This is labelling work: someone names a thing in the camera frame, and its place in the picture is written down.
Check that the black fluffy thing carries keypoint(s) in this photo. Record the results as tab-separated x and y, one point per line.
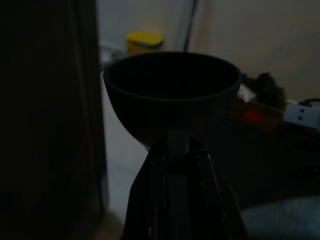
267	87

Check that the white crumpled paper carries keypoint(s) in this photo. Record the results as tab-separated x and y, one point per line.
246	93

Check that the dark upright panel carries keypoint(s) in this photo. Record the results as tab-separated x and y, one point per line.
50	100

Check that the yellow bucket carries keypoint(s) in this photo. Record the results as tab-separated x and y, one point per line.
143	41

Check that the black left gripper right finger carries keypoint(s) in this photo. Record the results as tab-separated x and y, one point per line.
215	200

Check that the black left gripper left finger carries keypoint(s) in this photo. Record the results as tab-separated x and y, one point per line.
150	200

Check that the wooden box red label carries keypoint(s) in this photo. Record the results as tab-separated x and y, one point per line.
265	117

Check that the dark blue pole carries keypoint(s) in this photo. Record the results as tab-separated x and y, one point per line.
191	22

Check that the dark blue cup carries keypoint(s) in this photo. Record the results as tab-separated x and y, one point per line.
172	112

